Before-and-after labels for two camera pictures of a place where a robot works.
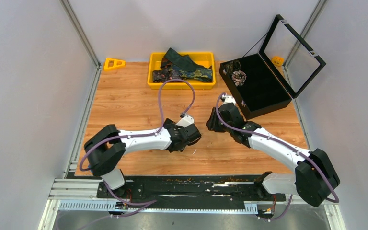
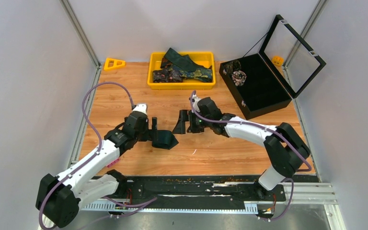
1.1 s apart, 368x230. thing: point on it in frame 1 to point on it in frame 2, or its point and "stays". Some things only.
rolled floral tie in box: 239,77 stays
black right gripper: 212,123 to 180,128
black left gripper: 170,122 to 154,123
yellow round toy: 277,60 stays
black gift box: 270,78 stays
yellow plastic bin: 206,58 stays
